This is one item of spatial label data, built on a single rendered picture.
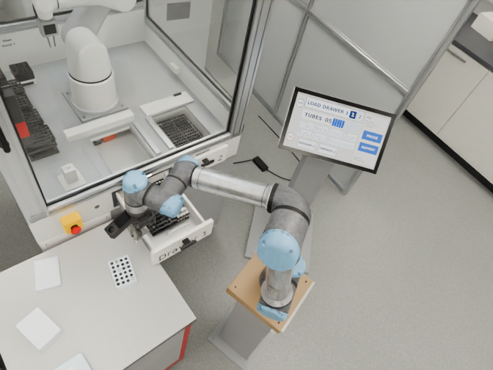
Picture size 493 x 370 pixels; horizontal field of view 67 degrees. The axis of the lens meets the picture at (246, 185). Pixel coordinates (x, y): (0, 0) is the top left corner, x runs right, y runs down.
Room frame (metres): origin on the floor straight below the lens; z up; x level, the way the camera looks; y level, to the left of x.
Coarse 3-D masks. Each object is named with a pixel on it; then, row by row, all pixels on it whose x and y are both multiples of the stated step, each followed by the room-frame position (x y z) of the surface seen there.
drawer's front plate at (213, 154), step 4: (216, 148) 1.24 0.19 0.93; (220, 148) 1.25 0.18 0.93; (224, 148) 1.27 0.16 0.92; (208, 152) 1.20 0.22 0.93; (212, 152) 1.21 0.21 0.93; (216, 152) 1.23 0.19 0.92; (220, 152) 1.25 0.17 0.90; (224, 152) 1.27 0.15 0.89; (196, 156) 1.15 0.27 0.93; (200, 156) 1.16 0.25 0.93; (204, 156) 1.17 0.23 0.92; (208, 156) 1.19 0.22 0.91; (212, 156) 1.21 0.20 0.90; (216, 156) 1.24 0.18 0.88; (220, 156) 1.26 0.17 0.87; (224, 156) 1.28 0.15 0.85; (200, 160) 1.16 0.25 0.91; (216, 160) 1.24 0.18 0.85; (220, 160) 1.26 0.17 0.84; (200, 164) 1.16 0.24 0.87; (208, 164) 1.20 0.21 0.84; (212, 164) 1.22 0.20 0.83
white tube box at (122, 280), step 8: (128, 256) 0.63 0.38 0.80; (112, 264) 0.59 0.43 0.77; (120, 264) 0.59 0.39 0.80; (128, 264) 0.60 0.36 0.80; (112, 272) 0.55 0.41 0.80; (120, 272) 0.56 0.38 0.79; (128, 272) 0.57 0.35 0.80; (120, 280) 0.53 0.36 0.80; (128, 280) 0.54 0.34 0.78; (136, 280) 0.55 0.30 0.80; (120, 288) 0.50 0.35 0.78
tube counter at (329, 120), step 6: (324, 120) 1.48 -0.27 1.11; (330, 120) 1.48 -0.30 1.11; (336, 120) 1.49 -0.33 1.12; (342, 120) 1.49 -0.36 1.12; (336, 126) 1.47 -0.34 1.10; (342, 126) 1.48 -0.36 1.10; (348, 126) 1.49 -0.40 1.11; (354, 126) 1.49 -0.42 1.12; (360, 126) 1.50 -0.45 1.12; (354, 132) 1.47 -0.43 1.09
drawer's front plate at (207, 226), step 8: (200, 224) 0.81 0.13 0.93; (208, 224) 0.82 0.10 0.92; (192, 232) 0.76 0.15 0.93; (200, 232) 0.79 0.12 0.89; (208, 232) 0.83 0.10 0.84; (176, 240) 0.70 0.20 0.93; (160, 248) 0.65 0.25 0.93; (168, 248) 0.67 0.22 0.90; (152, 256) 0.62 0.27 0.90; (168, 256) 0.67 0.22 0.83; (152, 264) 0.62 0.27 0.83
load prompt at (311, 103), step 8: (304, 104) 1.50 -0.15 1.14; (312, 104) 1.51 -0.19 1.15; (320, 104) 1.52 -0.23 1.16; (328, 104) 1.53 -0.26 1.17; (336, 104) 1.53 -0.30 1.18; (328, 112) 1.50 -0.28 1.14; (336, 112) 1.51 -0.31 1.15; (344, 112) 1.52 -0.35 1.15; (352, 112) 1.53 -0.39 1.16; (360, 112) 1.54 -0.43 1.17; (360, 120) 1.52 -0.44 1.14
